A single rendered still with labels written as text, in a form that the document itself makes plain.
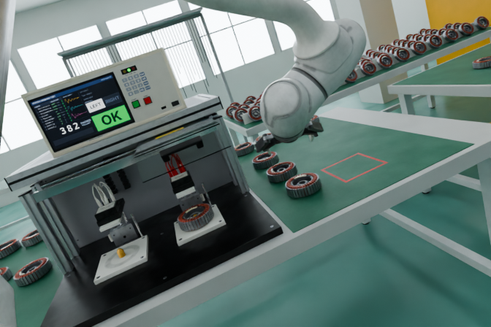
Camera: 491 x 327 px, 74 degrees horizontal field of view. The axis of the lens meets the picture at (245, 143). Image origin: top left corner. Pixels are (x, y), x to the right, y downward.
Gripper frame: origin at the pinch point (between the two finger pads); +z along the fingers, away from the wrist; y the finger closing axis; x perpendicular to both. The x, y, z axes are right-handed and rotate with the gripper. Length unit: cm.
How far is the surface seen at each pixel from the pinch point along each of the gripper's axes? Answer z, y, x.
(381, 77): 135, 84, 55
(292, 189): 2.6, -3.5, -13.7
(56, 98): -18, -62, 31
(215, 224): -3.4, -28.3, -17.3
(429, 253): 84, 52, -58
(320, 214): -7.5, 1.4, -23.1
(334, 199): -2.8, 6.8, -20.4
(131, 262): -9, -53, -21
